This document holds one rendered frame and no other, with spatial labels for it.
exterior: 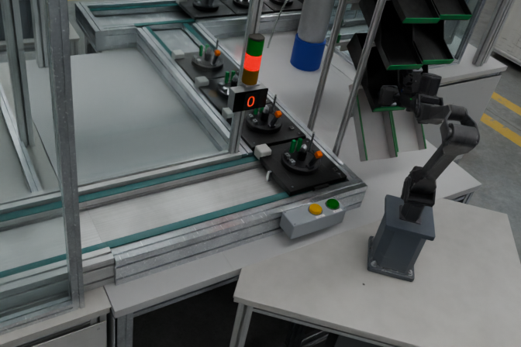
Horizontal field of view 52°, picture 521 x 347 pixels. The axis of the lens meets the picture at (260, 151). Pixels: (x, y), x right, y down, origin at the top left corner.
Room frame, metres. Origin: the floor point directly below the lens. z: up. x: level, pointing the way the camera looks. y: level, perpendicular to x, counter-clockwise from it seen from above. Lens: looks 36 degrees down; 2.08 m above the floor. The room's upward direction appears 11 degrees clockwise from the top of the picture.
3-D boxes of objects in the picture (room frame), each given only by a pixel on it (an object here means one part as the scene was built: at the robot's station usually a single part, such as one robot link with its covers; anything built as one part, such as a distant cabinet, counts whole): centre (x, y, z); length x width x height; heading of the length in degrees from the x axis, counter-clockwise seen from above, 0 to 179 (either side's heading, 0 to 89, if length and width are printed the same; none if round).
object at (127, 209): (1.35, 0.11, 0.91); 0.84 x 0.28 x 0.10; 127
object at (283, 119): (1.71, 0.01, 1.01); 0.24 x 0.24 x 0.13; 37
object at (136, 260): (1.22, -0.02, 0.91); 0.89 x 0.06 x 0.11; 127
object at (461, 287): (1.29, -0.48, 0.84); 0.90 x 0.70 x 0.03; 85
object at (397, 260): (1.24, -0.48, 0.96); 0.15 x 0.15 x 0.20; 85
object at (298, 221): (1.29, -0.21, 0.93); 0.21 x 0.07 x 0.06; 127
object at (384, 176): (1.86, 0.13, 0.84); 1.50 x 1.41 x 0.03; 127
